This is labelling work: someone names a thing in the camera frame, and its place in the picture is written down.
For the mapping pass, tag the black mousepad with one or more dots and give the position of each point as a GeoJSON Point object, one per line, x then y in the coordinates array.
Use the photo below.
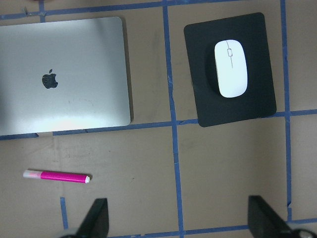
{"type": "Point", "coordinates": [259, 99]}

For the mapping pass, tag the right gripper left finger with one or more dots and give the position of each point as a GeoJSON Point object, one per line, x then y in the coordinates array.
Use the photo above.
{"type": "Point", "coordinates": [96, 222]}

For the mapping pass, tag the silver laptop notebook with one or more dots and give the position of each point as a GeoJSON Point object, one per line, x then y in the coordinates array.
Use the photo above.
{"type": "Point", "coordinates": [65, 75]}

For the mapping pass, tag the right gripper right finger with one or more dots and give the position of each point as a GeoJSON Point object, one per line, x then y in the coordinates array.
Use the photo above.
{"type": "Point", "coordinates": [264, 222]}

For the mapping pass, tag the pink marker pen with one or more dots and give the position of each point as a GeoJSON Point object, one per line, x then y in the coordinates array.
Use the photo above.
{"type": "Point", "coordinates": [56, 176]}

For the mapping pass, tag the white computer mouse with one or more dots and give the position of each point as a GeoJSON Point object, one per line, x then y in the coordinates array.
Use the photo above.
{"type": "Point", "coordinates": [231, 68]}

